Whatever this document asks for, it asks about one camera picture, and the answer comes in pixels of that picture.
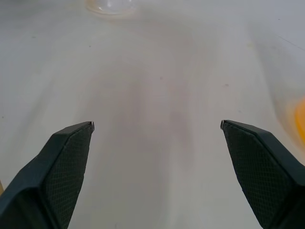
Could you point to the large clear glass flask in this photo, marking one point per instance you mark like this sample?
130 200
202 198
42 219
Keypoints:
300 119

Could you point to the cream table cloth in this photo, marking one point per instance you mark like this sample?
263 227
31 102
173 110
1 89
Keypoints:
152 71

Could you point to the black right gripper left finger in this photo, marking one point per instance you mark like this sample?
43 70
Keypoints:
47 171

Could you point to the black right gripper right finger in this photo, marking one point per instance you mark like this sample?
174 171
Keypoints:
267 171

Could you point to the small clear glass flask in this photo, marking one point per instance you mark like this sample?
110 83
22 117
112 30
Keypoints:
112 8

